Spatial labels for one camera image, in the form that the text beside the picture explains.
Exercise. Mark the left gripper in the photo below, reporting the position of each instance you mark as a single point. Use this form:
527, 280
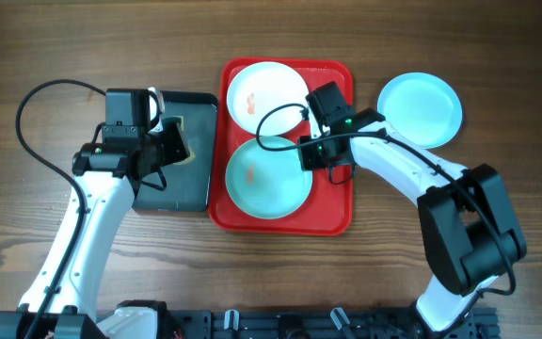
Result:
179, 152

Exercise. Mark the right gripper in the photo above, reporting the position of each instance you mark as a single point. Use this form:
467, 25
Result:
308, 161

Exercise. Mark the green and yellow sponge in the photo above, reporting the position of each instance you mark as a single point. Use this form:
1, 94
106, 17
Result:
191, 155

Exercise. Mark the light blue plate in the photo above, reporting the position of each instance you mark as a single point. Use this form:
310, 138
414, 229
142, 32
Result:
267, 184
423, 108

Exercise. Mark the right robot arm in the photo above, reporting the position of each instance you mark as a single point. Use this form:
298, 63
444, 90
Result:
470, 232

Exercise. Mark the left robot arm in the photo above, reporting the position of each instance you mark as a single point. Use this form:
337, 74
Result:
107, 173

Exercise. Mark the black rectangular tray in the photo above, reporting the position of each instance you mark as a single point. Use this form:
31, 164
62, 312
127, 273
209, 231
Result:
188, 186

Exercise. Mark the red plastic tray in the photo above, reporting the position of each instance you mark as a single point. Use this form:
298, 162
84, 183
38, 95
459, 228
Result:
327, 211

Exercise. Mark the white round plate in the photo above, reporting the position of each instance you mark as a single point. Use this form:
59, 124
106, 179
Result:
260, 88

